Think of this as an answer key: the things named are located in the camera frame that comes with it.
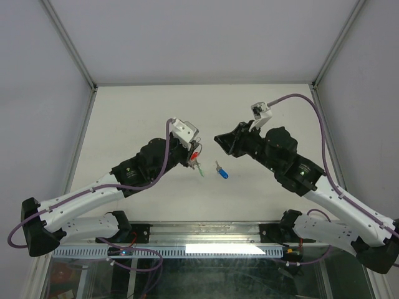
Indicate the aluminium frame post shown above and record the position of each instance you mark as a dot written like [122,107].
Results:
[315,86]
[71,49]

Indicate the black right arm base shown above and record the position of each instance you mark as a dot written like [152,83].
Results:
[281,232]

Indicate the left aluminium frame post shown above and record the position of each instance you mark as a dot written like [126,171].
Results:
[71,49]

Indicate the metal keyring with clips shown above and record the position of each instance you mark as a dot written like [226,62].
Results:
[198,149]

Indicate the right aluminium frame post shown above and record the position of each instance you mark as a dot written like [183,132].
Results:
[315,86]

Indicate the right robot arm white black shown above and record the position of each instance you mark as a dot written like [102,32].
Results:
[363,232]

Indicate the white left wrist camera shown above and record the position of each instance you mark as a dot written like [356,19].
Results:
[184,131]

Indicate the key with blue tag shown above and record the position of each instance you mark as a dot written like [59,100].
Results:
[221,171]

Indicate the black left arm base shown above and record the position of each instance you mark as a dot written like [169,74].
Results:
[128,232]

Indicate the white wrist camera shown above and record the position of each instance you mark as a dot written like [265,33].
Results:
[261,113]
[184,131]

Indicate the key with red tag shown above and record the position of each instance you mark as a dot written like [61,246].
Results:
[195,155]

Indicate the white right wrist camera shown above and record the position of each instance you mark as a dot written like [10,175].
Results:
[261,113]

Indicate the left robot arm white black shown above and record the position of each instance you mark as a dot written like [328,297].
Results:
[48,224]

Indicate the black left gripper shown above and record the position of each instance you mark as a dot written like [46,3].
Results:
[187,152]

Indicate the aluminium mounting rail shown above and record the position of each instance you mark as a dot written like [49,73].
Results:
[202,230]

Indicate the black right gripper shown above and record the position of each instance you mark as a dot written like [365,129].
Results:
[233,142]

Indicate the white slotted cable duct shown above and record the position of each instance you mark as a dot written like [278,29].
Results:
[189,251]

